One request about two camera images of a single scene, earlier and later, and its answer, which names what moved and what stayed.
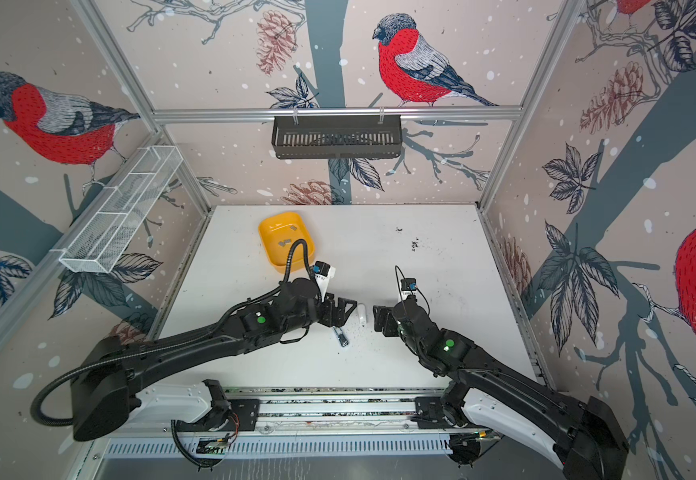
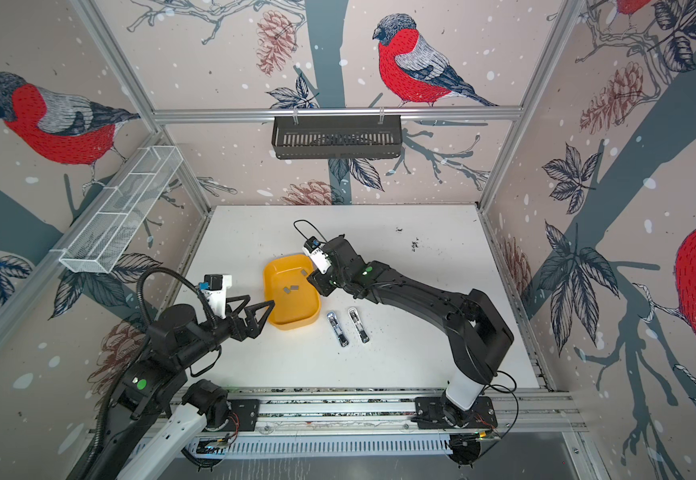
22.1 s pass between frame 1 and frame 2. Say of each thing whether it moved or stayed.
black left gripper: moved
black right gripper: moved
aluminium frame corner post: stayed
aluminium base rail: stayed
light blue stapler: stayed
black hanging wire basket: stayed
